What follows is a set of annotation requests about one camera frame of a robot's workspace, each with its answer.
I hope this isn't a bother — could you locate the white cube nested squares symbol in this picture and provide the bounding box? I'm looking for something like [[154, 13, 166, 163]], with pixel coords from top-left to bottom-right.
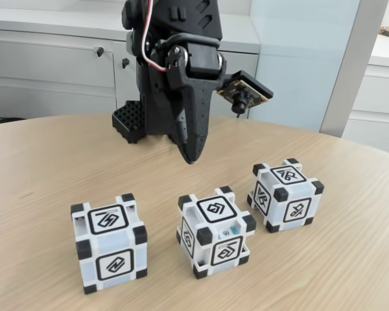
[[176, 186, 257, 279]]

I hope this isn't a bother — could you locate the white cube crossed loops symbol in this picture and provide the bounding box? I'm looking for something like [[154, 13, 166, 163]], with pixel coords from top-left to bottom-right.
[[247, 157, 325, 234]]

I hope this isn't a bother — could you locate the frosted glass partition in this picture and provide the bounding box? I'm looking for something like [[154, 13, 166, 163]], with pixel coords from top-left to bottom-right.
[[248, 0, 389, 134]]

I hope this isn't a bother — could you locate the white low cabinet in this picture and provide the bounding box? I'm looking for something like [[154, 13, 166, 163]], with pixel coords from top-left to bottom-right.
[[0, 17, 261, 126]]

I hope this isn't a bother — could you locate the white cube zigzag symbol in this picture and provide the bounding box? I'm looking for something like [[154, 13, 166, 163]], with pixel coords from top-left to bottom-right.
[[70, 193, 149, 286]]

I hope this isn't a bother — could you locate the white drawer cabinet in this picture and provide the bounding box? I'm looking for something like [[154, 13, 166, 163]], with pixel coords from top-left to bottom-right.
[[342, 32, 389, 148]]

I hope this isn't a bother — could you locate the small bare-board camera module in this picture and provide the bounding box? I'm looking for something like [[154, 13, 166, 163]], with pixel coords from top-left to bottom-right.
[[215, 69, 275, 114]]

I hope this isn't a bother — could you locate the white red servo wire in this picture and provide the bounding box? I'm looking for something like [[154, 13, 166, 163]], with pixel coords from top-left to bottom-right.
[[140, 0, 168, 72]]

